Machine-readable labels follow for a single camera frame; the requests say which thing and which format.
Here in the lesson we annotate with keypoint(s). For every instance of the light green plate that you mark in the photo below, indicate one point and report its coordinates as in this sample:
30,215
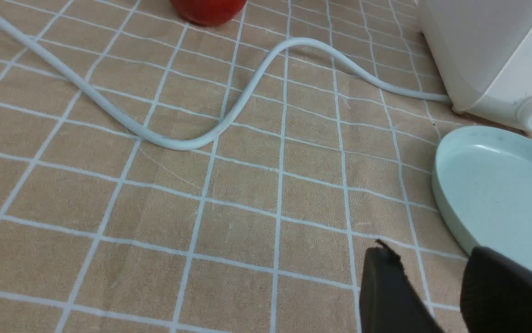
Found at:
482,185

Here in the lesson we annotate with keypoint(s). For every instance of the white toaster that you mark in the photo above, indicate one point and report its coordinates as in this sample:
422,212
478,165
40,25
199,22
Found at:
483,53

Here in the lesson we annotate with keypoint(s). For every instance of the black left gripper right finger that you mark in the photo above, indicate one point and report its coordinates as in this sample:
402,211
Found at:
496,294

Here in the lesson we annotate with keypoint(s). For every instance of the beige checkered tablecloth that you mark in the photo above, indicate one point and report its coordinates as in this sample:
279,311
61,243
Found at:
264,230

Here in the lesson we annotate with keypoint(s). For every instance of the red apple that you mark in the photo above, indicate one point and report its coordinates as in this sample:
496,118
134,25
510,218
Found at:
208,12

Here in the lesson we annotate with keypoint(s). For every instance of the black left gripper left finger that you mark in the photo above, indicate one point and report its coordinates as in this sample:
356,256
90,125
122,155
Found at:
388,303

